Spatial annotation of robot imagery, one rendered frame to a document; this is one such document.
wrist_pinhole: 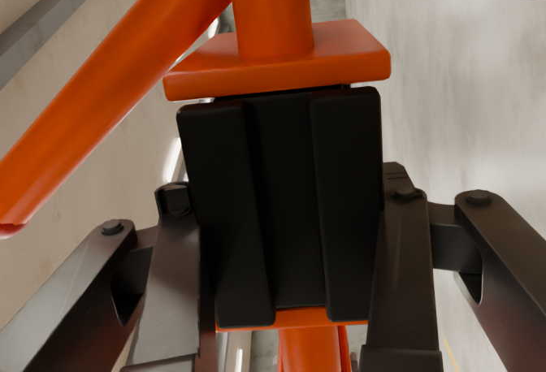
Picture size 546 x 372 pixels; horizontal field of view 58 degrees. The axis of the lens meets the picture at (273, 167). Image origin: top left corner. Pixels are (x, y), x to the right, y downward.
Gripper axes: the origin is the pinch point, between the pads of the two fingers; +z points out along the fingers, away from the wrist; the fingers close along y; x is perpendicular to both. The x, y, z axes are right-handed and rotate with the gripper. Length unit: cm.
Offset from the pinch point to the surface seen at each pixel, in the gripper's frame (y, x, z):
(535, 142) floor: 124, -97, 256
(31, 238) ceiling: -274, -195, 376
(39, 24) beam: -247, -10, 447
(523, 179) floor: 124, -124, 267
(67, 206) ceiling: -273, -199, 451
